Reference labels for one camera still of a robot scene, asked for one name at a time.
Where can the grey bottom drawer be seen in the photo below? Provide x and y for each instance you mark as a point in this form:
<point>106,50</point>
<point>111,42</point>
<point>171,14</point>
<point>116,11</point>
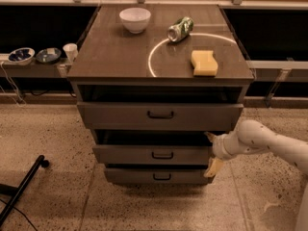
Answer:
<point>156,176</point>

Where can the grey drawer cabinet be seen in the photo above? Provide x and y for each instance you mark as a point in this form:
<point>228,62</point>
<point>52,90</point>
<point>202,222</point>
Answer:
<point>115,65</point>

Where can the grey drawer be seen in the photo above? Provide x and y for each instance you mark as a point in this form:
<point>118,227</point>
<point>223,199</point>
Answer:
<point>152,154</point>
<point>156,176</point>
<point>160,116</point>

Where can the white paper cup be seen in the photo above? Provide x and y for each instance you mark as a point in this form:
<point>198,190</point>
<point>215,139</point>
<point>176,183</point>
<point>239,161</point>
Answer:
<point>71,51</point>

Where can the grey top drawer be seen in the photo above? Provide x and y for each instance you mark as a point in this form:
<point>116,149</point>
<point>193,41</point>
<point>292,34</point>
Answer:
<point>160,116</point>

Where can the blue patterned bowl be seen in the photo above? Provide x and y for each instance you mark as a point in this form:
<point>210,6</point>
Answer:
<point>22,56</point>

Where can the dark green bowl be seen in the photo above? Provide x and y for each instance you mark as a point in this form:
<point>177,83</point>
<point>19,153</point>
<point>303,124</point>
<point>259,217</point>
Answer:
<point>49,55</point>

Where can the crushed green soda can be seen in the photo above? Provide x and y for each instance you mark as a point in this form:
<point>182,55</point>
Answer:
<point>180,29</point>

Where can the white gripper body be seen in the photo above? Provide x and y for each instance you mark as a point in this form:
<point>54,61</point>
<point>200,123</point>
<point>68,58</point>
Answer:
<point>219,148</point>

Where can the low side shelf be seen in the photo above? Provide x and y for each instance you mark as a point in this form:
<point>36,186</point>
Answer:
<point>36,70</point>

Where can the yellow sponge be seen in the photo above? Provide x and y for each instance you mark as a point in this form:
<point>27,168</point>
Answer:
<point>204,63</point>

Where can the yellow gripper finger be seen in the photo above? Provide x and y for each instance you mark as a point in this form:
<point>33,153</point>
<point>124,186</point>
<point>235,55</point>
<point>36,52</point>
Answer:
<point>211,137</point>
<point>215,165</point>

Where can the white ceramic bowl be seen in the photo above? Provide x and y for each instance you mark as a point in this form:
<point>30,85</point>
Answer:
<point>135,20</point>

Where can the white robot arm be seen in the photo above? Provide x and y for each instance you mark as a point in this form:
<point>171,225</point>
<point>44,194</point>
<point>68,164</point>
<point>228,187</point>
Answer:
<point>252,137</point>

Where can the black chair leg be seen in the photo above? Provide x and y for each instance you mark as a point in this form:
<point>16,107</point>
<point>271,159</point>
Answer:
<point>15,192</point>

